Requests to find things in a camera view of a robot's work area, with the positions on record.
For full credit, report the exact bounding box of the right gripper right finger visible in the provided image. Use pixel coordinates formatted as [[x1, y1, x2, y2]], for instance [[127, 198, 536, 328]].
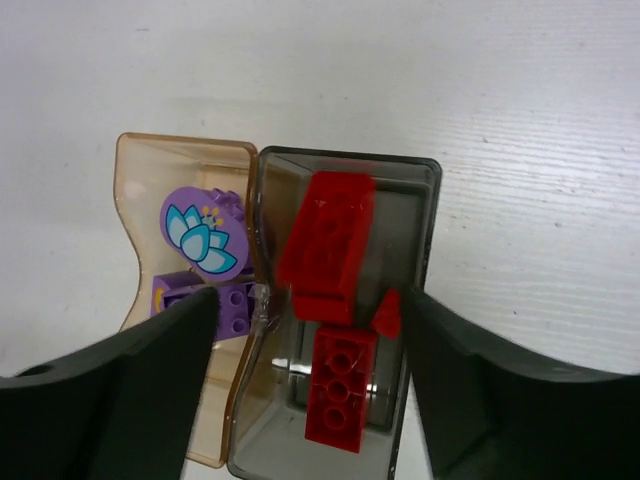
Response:
[[400, 287, 639, 479]]

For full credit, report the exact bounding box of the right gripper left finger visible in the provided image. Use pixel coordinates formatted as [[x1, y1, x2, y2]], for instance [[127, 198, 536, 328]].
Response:
[[1, 287, 220, 479]]

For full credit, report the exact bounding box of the red arched lego piece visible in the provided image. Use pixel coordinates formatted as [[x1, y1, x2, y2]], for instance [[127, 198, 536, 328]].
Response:
[[370, 288, 402, 340]]

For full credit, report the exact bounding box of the red lego brick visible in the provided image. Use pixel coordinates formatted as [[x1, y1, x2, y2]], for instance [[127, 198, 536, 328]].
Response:
[[276, 171, 375, 326], [305, 326, 377, 453]]

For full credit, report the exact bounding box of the purple lego brick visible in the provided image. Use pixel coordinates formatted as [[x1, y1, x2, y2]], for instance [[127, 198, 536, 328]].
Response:
[[150, 271, 254, 341]]

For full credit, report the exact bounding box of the purple round lego piece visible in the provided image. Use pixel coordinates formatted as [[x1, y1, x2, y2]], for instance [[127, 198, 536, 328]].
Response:
[[159, 186, 252, 282]]

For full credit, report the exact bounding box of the small purple square lego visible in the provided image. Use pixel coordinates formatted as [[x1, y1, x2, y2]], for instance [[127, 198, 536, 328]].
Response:
[[210, 188, 245, 222]]

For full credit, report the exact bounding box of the amber transparent container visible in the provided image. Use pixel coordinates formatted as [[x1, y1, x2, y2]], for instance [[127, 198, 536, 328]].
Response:
[[113, 133, 258, 468]]

